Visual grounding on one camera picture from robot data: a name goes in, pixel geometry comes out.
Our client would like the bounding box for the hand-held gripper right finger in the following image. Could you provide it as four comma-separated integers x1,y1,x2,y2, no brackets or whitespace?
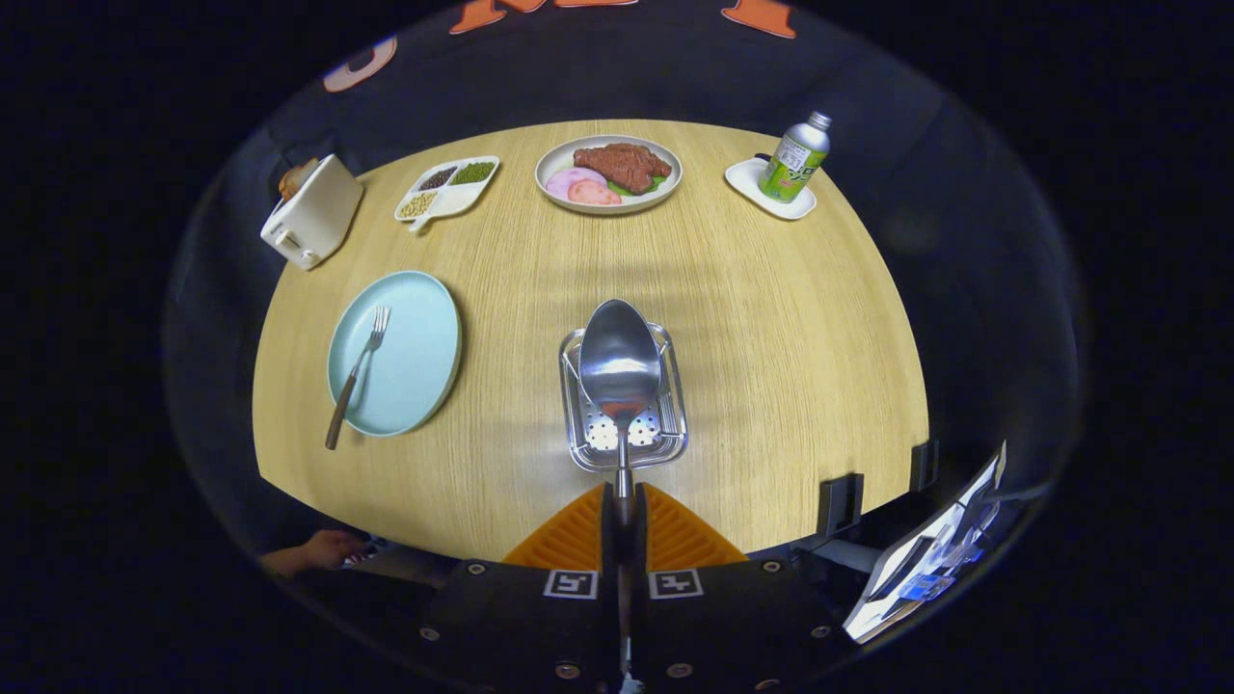
627,482,854,694

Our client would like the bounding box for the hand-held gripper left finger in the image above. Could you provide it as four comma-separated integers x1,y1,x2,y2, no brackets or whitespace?
415,482,626,694

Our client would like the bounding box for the metal spoon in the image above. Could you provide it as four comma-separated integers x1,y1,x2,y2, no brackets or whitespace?
578,299,663,526

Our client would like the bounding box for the wooden-handled metal fork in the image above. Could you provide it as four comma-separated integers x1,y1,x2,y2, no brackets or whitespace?
325,306,391,451

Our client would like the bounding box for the metal drainer basket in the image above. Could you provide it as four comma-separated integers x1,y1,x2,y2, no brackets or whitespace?
558,323,689,473

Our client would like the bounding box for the light blue plate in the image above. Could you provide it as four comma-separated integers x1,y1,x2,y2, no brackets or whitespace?
326,270,464,438

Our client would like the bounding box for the pale pink ham slice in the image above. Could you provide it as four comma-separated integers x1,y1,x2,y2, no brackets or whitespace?
546,167,608,200

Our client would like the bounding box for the white divided dish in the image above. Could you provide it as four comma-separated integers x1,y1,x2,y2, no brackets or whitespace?
393,155,501,234

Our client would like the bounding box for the white square coaster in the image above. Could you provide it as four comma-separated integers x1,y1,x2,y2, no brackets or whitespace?
724,154,818,222

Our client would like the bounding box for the brown steak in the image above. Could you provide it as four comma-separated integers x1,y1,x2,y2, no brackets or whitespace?
573,143,673,196

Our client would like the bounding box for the beige round plate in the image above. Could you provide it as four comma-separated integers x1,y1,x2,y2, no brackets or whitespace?
534,135,684,216

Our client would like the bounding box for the green drink bottle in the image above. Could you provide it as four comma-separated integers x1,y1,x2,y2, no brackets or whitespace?
757,110,833,204

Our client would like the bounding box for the white toaster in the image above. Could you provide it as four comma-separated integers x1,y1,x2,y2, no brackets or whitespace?
259,154,365,271

